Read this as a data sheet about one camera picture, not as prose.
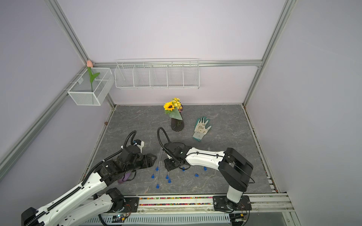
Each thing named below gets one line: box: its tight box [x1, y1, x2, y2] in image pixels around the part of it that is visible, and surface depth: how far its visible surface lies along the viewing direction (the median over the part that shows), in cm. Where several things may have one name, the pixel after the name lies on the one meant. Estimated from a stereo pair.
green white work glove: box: [192, 116, 212, 142], surface depth 107 cm
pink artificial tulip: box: [86, 60, 100, 93], surface depth 91 cm
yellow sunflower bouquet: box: [163, 97, 183, 121], surface depth 88 cm
